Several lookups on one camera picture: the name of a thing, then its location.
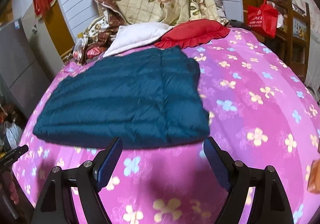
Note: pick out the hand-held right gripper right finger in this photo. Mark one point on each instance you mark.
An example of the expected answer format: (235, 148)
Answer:
(217, 161)

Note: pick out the red ruffled pillow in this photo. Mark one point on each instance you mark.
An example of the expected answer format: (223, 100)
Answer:
(195, 31)

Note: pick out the yellow-brown wooden door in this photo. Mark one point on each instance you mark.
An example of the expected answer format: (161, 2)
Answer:
(60, 31)

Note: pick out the red patterned packet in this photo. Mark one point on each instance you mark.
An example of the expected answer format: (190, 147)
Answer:
(93, 53)

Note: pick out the white pillow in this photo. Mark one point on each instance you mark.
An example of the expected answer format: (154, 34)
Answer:
(135, 36)

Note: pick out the white plastic bag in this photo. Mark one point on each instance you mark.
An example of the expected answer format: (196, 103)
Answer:
(13, 135)

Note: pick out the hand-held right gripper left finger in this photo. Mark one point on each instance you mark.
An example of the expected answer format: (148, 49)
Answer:
(110, 161)

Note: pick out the grey refrigerator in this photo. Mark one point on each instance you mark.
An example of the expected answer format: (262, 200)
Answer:
(20, 63)

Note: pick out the teal puffer jacket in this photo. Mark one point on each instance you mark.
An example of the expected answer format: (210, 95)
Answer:
(120, 99)

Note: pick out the wooden chair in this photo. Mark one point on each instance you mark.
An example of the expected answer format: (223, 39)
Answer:
(298, 36)

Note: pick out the clear plastic bag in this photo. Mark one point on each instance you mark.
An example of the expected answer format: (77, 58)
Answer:
(79, 50)

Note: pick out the red shopping bag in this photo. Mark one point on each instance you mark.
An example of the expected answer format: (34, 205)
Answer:
(261, 18)

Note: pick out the pink floral bedsheet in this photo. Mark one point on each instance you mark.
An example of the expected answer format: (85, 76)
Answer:
(250, 76)

